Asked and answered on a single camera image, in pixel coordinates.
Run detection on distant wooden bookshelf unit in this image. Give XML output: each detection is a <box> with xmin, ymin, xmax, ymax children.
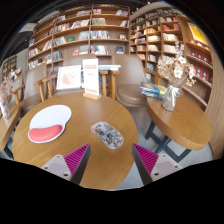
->
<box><xmin>1</xmin><ymin>54</ymin><xmax>18</xmax><ymax>81</ymax></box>

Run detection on white mouse pad, red wrist rest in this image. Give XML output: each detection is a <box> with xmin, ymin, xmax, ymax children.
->
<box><xmin>27</xmin><ymin>104</ymin><xmax>73</xmax><ymax>145</ymax></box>

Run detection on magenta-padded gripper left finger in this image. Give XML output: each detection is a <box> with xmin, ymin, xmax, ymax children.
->
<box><xmin>41</xmin><ymin>143</ymin><xmax>92</xmax><ymax>186</ymax></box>

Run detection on round wooden side table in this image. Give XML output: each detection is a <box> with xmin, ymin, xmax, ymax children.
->
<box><xmin>0</xmin><ymin>103</ymin><xmax>22</xmax><ymax>159</ymax></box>
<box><xmin>144</xmin><ymin>94</ymin><xmax>213</xmax><ymax>163</ymax></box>

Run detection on white framed floral picture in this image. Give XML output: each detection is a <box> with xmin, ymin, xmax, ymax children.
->
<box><xmin>55</xmin><ymin>64</ymin><xmax>83</xmax><ymax>92</ymax></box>

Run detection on brown padded wooden armchair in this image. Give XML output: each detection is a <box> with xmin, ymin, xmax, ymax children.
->
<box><xmin>11</xmin><ymin>63</ymin><xmax>48</xmax><ymax>114</ymax></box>
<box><xmin>111</xmin><ymin>53</ymin><xmax>162</xmax><ymax>108</ymax></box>
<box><xmin>33</xmin><ymin>54</ymin><xmax>118</xmax><ymax>102</ymax></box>

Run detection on curved wooden bookshelf unit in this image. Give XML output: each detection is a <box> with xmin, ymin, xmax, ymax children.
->
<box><xmin>129</xmin><ymin>6</ymin><xmax>214</xmax><ymax>111</ymax></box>

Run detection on transparent computer mouse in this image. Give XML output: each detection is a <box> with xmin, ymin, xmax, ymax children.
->
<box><xmin>90</xmin><ymin>120</ymin><xmax>125</xmax><ymax>150</ymax></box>

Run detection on glass vase with dried flowers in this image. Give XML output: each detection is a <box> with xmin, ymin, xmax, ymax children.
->
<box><xmin>0</xmin><ymin>68</ymin><xmax>23</xmax><ymax>120</ymax></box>
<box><xmin>156</xmin><ymin>43</ymin><xmax>198</xmax><ymax>113</ymax></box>

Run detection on wide wooden bookshelf unit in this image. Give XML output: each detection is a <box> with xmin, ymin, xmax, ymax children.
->
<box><xmin>26</xmin><ymin>3</ymin><xmax>132</xmax><ymax>73</ymax></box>

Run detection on white sign on wooden base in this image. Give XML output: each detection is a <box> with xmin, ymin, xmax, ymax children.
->
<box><xmin>82</xmin><ymin>58</ymin><xmax>102</xmax><ymax>101</ymax></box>

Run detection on stack of colourful books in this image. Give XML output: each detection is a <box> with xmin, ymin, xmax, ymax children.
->
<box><xmin>139</xmin><ymin>81</ymin><xmax>167</xmax><ymax>100</ymax></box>

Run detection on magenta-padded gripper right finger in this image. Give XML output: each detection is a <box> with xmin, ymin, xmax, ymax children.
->
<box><xmin>131</xmin><ymin>143</ymin><xmax>184</xmax><ymax>186</ymax></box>

